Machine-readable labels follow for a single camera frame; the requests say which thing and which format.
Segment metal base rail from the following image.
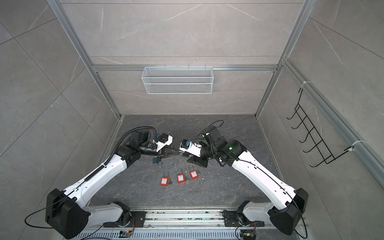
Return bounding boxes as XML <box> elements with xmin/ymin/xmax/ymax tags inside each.
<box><xmin>75</xmin><ymin>208</ymin><xmax>305</xmax><ymax>240</ymax></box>

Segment white wire mesh basket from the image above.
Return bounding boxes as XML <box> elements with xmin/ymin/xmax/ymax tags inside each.
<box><xmin>142</xmin><ymin>67</ymin><xmax>214</xmax><ymax>95</ymax></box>

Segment red safety padlock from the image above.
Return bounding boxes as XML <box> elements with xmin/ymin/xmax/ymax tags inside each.
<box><xmin>160</xmin><ymin>171</ymin><xmax>170</xmax><ymax>187</ymax></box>
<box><xmin>177</xmin><ymin>168</ymin><xmax>186</xmax><ymax>184</ymax></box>
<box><xmin>189</xmin><ymin>165</ymin><xmax>199</xmax><ymax>180</ymax></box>

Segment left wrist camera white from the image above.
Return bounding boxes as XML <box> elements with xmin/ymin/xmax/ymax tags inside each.
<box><xmin>157</xmin><ymin>134</ymin><xmax>173</xmax><ymax>152</ymax></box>

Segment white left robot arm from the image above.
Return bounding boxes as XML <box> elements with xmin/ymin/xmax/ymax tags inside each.
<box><xmin>45</xmin><ymin>126</ymin><xmax>173</xmax><ymax>239</ymax></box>

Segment black wire hook rack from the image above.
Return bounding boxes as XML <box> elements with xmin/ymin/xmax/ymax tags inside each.
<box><xmin>286</xmin><ymin>88</ymin><xmax>355</xmax><ymax>168</ymax></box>

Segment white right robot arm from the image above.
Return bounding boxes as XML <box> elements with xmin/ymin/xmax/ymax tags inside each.
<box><xmin>180</xmin><ymin>126</ymin><xmax>309</xmax><ymax>235</ymax></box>

